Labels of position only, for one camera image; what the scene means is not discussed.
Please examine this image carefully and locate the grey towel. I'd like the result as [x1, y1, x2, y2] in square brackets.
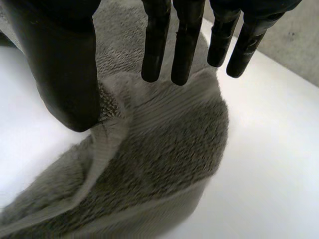
[0, 0, 230, 239]

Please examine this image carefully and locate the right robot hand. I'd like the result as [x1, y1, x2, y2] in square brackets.
[4, 0, 302, 133]

